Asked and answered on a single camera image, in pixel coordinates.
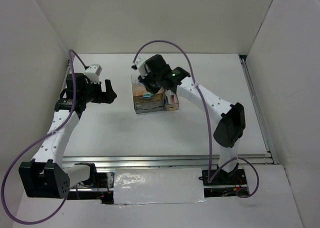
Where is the blue transparent case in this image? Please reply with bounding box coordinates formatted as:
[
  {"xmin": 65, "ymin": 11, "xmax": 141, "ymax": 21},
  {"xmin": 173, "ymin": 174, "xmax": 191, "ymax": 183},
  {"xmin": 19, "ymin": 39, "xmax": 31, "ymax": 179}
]
[{"xmin": 140, "ymin": 93, "xmax": 154, "ymax": 99}]

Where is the tiered clear stationery organizer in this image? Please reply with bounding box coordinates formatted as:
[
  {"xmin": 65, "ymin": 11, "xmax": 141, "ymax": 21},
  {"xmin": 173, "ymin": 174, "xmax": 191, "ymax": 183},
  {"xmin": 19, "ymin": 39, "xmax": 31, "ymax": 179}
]
[{"xmin": 131, "ymin": 74, "xmax": 164, "ymax": 114}]

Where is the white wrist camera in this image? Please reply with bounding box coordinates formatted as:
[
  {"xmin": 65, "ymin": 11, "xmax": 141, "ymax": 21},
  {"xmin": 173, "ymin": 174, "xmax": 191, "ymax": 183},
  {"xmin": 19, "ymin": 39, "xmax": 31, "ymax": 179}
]
[
  {"xmin": 131, "ymin": 58, "xmax": 150, "ymax": 78},
  {"xmin": 84, "ymin": 64, "xmax": 102, "ymax": 84}
]

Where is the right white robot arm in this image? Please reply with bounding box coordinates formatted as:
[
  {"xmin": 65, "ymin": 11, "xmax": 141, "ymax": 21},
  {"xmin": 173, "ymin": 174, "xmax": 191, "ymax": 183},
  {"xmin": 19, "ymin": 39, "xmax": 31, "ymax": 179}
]
[{"xmin": 132, "ymin": 54, "xmax": 246, "ymax": 184}]

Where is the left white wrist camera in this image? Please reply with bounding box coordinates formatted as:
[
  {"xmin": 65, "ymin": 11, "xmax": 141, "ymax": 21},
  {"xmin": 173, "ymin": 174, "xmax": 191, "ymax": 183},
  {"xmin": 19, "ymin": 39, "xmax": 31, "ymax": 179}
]
[{"xmin": 84, "ymin": 64, "xmax": 102, "ymax": 84}]

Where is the clear pen tray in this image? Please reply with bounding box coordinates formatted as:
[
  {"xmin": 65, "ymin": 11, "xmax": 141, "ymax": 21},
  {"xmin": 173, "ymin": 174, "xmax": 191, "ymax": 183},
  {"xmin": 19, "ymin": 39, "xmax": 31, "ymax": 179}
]
[{"xmin": 163, "ymin": 90, "xmax": 180, "ymax": 112}]

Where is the white foil sheet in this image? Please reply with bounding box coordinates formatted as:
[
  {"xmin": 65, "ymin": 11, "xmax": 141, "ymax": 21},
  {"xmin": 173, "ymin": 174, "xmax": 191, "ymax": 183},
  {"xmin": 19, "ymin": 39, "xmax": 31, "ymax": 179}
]
[{"xmin": 113, "ymin": 168, "xmax": 205, "ymax": 205}]

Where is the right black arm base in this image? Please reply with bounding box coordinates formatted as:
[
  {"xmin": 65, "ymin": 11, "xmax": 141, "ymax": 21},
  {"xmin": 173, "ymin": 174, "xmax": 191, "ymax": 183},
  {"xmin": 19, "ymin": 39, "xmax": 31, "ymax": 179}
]
[{"xmin": 198, "ymin": 168, "xmax": 247, "ymax": 187}]

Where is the orange transparent case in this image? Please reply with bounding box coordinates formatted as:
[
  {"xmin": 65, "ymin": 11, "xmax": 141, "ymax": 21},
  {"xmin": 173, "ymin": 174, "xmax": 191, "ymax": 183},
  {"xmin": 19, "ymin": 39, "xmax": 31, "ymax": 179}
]
[{"xmin": 138, "ymin": 91, "xmax": 147, "ymax": 96}]

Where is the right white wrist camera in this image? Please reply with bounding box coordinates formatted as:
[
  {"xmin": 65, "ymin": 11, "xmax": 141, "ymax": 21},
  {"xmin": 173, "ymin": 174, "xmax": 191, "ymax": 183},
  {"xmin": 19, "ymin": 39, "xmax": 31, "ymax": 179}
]
[{"xmin": 131, "ymin": 58, "xmax": 150, "ymax": 78}]

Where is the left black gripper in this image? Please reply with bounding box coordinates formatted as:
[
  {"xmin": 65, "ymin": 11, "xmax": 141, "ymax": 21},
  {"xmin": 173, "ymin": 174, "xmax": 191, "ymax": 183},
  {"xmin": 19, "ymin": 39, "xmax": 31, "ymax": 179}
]
[{"xmin": 81, "ymin": 78, "xmax": 117, "ymax": 104}]

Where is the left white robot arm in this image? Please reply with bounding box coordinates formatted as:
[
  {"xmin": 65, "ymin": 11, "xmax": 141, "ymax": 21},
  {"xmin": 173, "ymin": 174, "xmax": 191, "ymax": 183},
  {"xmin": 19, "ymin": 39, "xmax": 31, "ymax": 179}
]
[{"xmin": 18, "ymin": 73, "xmax": 117, "ymax": 199}]

